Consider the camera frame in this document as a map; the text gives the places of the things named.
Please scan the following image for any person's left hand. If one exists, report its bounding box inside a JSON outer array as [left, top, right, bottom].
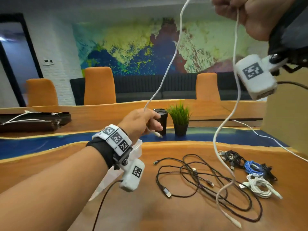
[[117, 108, 164, 145]]

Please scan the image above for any person's right hand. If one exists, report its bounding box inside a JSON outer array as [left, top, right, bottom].
[[210, 0, 298, 42]]

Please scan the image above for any clear plastic organizer box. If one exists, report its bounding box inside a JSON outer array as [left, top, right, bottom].
[[88, 139, 143, 201]]

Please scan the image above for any pile of cables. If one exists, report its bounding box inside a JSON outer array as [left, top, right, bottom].
[[153, 154, 263, 223]]

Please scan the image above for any blue cable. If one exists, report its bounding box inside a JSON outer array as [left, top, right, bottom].
[[244, 160, 265, 176]]

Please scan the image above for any black cylinder pot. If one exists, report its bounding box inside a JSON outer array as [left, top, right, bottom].
[[153, 108, 168, 136]]

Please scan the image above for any black sofa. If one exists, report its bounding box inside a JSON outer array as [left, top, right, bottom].
[[70, 72, 253, 106]]

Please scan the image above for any black right wristband with marker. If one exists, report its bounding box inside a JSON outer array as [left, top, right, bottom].
[[268, 0, 308, 65]]

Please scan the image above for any green potted plant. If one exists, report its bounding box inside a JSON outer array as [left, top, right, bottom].
[[166, 101, 192, 137]]

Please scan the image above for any black left wristband with markers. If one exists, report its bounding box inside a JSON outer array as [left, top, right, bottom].
[[86, 124, 133, 169]]

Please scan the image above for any tall orange chair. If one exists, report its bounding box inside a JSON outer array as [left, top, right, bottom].
[[83, 66, 117, 106]]

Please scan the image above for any dark brown leather case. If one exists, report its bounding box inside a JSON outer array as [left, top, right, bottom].
[[0, 112, 72, 133]]

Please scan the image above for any brown cardboard sheet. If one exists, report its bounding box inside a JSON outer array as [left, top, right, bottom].
[[261, 67, 308, 157]]

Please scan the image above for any colourful abstract wall painting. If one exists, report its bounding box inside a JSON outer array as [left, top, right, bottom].
[[72, 18, 269, 77]]

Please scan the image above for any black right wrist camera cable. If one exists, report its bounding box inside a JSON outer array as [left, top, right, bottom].
[[277, 80, 308, 90]]

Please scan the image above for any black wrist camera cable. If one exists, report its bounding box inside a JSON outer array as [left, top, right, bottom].
[[277, 80, 308, 90], [92, 179, 123, 231]]

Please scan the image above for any black left wrist camera cable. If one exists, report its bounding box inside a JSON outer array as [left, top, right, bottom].
[[92, 179, 123, 231]]

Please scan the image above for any long thin white cable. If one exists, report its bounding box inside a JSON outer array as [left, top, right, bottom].
[[232, 119, 308, 163]]

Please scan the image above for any black door frame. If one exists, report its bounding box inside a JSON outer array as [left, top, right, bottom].
[[0, 13, 44, 107]]

